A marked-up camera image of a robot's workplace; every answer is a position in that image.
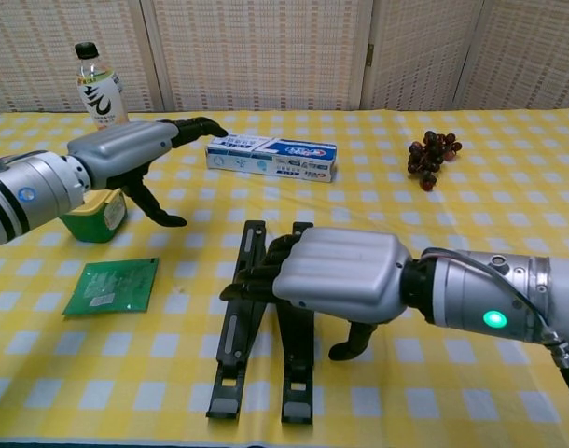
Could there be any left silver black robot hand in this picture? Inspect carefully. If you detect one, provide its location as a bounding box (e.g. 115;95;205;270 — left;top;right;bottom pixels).
65;116;229;229

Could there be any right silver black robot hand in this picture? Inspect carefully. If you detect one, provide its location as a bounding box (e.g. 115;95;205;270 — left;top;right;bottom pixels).
218;226;430;363

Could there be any black folding laptop stand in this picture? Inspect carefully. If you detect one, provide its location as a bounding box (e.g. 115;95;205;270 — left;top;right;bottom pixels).
204;219;316;426

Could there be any yellow white checkered tablecloth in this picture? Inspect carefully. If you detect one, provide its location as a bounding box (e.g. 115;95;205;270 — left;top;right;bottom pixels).
0;109;569;443

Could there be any orange drink plastic bottle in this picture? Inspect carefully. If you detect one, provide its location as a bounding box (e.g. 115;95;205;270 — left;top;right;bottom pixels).
74;41;130;133

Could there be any green container with yellow lid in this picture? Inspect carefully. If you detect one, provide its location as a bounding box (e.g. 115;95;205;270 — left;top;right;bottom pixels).
59;188;128;245

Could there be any blue white toothpaste box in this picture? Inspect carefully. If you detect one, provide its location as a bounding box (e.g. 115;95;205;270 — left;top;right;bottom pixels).
204;132;339;184

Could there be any green foil sachet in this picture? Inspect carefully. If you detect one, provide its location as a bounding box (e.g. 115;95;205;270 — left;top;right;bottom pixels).
62;256;160;319

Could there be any dark red grape bunch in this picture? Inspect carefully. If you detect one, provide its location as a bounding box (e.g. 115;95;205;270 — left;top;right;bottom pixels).
407;130;464;192

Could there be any beige woven folding screen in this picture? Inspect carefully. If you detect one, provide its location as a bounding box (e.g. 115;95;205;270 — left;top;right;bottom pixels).
0;0;569;118

